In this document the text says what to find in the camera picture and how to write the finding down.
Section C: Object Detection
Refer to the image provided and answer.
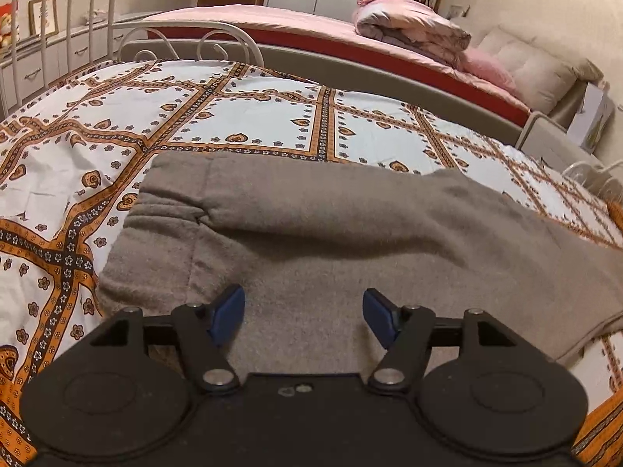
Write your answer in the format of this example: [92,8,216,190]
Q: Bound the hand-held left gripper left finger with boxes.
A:
[90,283,246,395]

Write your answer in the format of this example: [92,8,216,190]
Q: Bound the orange patterned white bed sheet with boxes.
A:
[0,58,623,467]

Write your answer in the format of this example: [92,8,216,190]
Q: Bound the folded pink quilt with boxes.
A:
[353,0,473,66]

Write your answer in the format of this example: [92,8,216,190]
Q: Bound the pink pillow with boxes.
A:
[458,49,519,95]

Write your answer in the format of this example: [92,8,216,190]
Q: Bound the white paper bag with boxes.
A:
[567,83,615,151]

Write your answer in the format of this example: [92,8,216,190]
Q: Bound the bed with pink sheet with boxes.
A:
[121,4,536,144]

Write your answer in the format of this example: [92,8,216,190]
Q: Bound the white low cabinet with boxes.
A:
[0,10,161,118]

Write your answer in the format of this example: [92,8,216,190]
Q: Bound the grey pants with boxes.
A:
[97,150,623,375]

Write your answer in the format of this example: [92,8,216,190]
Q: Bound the white metal bed frame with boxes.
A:
[0,0,623,193]

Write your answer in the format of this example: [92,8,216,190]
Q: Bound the beige pillow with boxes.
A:
[479,26,604,118]

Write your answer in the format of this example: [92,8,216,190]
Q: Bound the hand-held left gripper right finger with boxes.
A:
[363,288,519,395]

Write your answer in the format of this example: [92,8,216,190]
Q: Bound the framed picture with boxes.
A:
[28,0,59,37]

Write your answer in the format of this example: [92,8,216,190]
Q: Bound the orange patterned pillow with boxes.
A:
[608,199,623,244]

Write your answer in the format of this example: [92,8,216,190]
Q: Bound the white nightstand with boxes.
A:
[516,111,604,176]

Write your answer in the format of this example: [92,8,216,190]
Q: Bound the stuffed toy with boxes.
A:
[0,4,23,49]

